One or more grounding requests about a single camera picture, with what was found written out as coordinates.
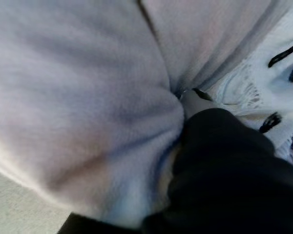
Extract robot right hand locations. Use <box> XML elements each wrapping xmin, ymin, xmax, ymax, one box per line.
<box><xmin>141</xmin><ymin>87</ymin><xmax>293</xmax><ymax>234</ymax></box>

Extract white fringed cushion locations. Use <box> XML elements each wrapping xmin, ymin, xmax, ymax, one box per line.
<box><xmin>0</xmin><ymin>0</ymin><xmax>293</xmax><ymax>227</ymax></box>

